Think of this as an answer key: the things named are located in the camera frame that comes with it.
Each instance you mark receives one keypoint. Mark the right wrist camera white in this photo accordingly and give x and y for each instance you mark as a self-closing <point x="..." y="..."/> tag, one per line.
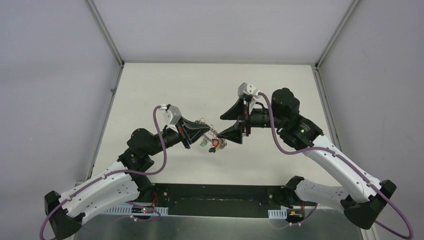
<point x="249" y="94"/>

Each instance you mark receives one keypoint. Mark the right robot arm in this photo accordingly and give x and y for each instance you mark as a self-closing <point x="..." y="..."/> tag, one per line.
<point x="360" y="196"/>

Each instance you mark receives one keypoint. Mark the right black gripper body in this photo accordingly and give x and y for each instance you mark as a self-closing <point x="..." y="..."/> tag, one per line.
<point x="246" y="121"/>

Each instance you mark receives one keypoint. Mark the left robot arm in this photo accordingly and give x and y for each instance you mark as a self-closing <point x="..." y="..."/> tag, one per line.
<point x="126" y="179"/>

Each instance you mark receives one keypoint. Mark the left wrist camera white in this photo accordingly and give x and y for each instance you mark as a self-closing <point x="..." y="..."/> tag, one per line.
<point x="171" y="115"/>

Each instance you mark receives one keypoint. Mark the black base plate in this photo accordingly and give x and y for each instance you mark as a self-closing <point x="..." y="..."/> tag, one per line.
<point x="209" y="200"/>

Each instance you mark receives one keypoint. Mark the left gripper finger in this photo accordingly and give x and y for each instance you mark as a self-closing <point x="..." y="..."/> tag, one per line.
<point x="196" y="133"/>
<point x="194" y="125"/>

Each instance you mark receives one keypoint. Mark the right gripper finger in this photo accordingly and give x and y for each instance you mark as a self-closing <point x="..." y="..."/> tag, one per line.
<point x="234" y="134"/>
<point x="235" y="111"/>

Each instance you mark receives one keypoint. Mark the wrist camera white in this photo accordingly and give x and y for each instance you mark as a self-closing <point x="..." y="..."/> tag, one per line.
<point x="171" y="115"/>
<point x="249" y="94"/>

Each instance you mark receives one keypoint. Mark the metal disc with keyrings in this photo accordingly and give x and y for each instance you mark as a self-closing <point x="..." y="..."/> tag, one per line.
<point x="211" y="134"/>

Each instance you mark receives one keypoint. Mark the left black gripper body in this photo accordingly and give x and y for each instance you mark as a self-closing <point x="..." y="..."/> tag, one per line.
<point x="182" y="133"/>

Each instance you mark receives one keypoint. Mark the red key tag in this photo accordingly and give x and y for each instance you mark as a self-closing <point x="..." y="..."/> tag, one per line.
<point x="215" y="142"/>

